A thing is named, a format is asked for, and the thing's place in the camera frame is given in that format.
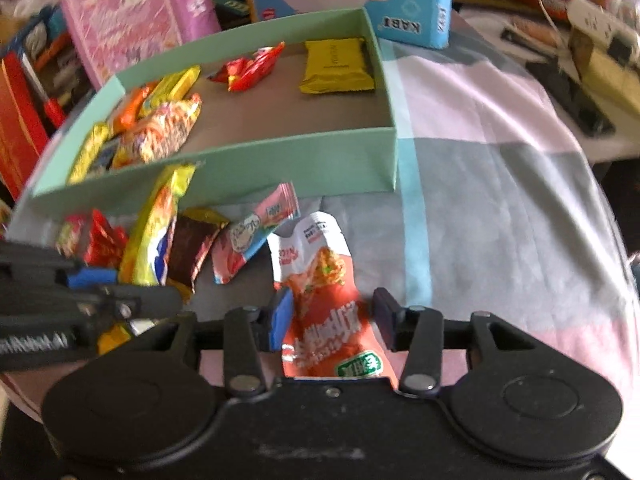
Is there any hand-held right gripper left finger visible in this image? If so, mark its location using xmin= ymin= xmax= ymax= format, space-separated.
xmin=150 ymin=290 xmax=296 ymax=401

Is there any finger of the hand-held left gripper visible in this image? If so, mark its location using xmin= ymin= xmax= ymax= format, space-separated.
xmin=60 ymin=282 xmax=183 ymax=322
xmin=0 ymin=242 xmax=121 ymax=291

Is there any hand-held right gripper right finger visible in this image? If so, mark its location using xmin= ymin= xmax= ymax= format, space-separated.
xmin=372 ymin=287 xmax=538 ymax=398

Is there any dark red snack packet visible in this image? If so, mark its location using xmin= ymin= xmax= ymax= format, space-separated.
xmin=82 ymin=210 xmax=130 ymax=268

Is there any salmon white snack packet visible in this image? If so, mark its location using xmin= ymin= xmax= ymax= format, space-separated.
xmin=267 ymin=211 xmax=401 ymax=392

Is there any yellow gold snack packet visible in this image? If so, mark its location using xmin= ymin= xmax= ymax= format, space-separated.
xmin=97 ymin=322 xmax=133 ymax=356

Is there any yellow snack bag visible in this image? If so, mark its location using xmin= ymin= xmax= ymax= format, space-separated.
xmin=119 ymin=162 xmax=197 ymax=287

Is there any dark brown snack packet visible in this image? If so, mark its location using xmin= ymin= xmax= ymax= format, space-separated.
xmin=167 ymin=207 xmax=231 ymax=295

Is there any pink white snack packet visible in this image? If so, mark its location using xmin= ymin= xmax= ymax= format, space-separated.
xmin=212 ymin=182 xmax=301 ymax=284

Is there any blue white snack packet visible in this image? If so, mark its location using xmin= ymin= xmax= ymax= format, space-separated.
xmin=92 ymin=137 xmax=123 ymax=171

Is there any yellow long snack bar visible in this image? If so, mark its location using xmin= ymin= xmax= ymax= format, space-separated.
xmin=66 ymin=122 xmax=112 ymax=184
xmin=139 ymin=66 xmax=202 ymax=117

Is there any mint green cardboard box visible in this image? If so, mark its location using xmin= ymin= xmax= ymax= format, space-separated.
xmin=14 ymin=7 xmax=401 ymax=211

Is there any orange noodle snack packet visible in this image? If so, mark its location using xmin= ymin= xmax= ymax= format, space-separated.
xmin=111 ymin=94 xmax=203 ymax=168

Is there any yellow square snack packet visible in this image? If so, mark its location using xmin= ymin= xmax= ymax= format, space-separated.
xmin=299 ymin=38 xmax=376 ymax=95

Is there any red cardboard box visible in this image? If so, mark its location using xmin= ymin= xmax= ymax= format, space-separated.
xmin=0 ymin=55 xmax=51 ymax=201

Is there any pink cartoon gift box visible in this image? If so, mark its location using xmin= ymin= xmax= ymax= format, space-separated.
xmin=57 ymin=0 xmax=221 ymax=88

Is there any black smartphone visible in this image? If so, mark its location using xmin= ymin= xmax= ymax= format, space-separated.
xmin=525 ymin=57 xmax=616 ymax=136

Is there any blue toy box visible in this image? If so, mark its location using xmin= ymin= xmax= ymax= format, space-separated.
xmin=242 ymin=0 xmax=456 ymax=51

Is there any black rectangular gadget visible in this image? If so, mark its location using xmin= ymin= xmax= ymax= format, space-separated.
xmin=500 ymin=27 xmax=556 ymax=53

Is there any beige cardboard box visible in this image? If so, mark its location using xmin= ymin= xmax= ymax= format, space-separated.
xmin=570 ymin=25 xmax=640 ymax=106

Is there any white power strip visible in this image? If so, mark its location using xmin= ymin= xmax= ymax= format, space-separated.
xmin=567 ymin=0 xmax=640 ymax=43

